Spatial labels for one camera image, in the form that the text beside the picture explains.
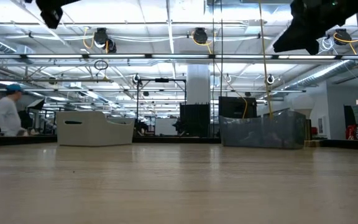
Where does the thin black hanging cable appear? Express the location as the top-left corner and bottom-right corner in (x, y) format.
(211, 0), (216, 138)
(220, 0), (224, 97)

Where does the black cable reel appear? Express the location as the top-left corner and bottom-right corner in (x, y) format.
(334, 27), (353, 46)
(192, 27), (209, 45)
(93, 27), (117, 54)

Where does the black gantry frame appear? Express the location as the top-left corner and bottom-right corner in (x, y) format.
(136, 77), (188, 138)

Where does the long light rail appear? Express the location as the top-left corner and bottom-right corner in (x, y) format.
(0, 53), (358, 61)

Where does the wooden bulb holder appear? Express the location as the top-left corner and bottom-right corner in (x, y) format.
(305, 118), (321, 147)

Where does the silver ventilation duct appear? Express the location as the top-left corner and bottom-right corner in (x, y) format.
(286, 59), (357, 91)

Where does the translucent dark plastic bin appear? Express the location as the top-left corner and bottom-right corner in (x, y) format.
(218, 110), (306, 149)

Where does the thick yellow cable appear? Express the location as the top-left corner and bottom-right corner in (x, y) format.
(258, 0), (273, 118)

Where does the light grey plastic bin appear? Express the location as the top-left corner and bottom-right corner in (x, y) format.
(56, 111), (135, 147)

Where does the black aluminium table frame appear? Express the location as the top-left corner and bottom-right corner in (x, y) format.
(0, 134), (358, 152)

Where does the black equipment box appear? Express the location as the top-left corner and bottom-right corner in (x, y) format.
(179, 103), (211, 138)
(218, 96), (258, 119)

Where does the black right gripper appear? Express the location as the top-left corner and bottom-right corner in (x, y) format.
(272, 0), (358, 56)

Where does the white square pillar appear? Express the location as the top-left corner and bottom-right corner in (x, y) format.
(186, 63), (211, 105)

